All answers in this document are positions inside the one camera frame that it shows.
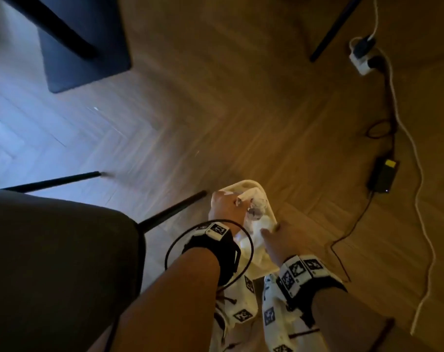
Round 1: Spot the white power strip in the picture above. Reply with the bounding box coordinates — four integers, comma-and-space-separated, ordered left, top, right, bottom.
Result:
349, 37, 377, 77

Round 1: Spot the beige woven chair dark seat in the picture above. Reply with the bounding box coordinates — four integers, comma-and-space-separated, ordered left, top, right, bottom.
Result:
0, 171, 209, 352

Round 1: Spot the black charger plug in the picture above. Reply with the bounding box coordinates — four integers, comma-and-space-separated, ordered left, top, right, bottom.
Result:
353, 36, 377, 60

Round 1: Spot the person's left hand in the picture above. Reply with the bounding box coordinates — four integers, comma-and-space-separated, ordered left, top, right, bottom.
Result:
207, 189, 251, 236

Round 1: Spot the person's right forearm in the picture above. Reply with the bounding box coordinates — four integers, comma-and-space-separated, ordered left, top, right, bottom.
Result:
311, 286, 436, 352

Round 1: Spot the black left wristband with markers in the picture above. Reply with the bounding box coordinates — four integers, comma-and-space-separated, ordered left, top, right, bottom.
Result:
180, 222, 243, 287

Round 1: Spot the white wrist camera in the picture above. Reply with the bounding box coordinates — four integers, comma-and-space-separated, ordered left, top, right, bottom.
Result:
221, 273, 260, 326
261, 274, 300, 352

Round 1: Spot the dark blue table base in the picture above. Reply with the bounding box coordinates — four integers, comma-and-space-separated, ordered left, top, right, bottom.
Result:
0, 0, 132, 94

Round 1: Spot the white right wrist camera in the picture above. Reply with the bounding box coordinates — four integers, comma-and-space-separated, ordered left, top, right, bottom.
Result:
261, 274, 300, 352

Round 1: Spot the thick white power cord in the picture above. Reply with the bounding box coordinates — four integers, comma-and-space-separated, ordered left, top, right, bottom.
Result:
377, 46, 438, 337

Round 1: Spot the black left wrist camera cable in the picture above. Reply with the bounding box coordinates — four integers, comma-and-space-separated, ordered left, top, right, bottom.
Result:
104, 219, 255, 352

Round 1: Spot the black adapter mains cable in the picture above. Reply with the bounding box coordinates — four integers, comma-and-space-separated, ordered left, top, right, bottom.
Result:
364, 67, 397, 162

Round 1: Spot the person's right hand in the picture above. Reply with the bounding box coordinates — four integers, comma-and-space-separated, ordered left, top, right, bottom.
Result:
260, 221, 311, 269

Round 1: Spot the black power plug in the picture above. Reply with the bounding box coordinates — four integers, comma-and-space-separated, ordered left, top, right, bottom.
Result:
368, 55, 388, 73

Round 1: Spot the black adapter yellow label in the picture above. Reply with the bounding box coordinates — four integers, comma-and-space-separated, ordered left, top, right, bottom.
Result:
367, 156, 400, 195

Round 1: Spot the thin white cable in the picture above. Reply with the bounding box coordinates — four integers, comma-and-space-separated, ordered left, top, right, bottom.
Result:
368, 0, 380, 42

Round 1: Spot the cream plastic waste bin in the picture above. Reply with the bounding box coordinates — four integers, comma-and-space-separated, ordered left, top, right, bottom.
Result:
210, 179, 280, 282

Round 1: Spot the person's left forearm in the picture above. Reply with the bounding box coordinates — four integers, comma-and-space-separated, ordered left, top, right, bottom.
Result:
88, 247, 222, 352

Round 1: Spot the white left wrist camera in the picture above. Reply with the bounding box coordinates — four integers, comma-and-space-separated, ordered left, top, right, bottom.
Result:
221, 273, 260, 326

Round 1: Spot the square white tissue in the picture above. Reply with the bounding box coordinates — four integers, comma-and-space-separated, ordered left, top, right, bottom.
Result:
236, 187, 271, 221

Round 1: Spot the black wristband with markers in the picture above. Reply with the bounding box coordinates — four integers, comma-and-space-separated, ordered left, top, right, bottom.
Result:
276, 254, 348, 328
180, 222, 243, 287

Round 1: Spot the thin dark forearm band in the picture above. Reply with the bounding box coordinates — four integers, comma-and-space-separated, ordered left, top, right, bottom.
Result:
368, 317, 396, 352

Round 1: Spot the black right wristband with markers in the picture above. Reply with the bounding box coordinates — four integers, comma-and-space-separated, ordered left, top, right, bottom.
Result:
276, 254, 348, 328

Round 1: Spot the thin black adapter cable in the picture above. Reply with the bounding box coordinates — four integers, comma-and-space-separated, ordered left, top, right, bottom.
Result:
329, 191, 375, 284

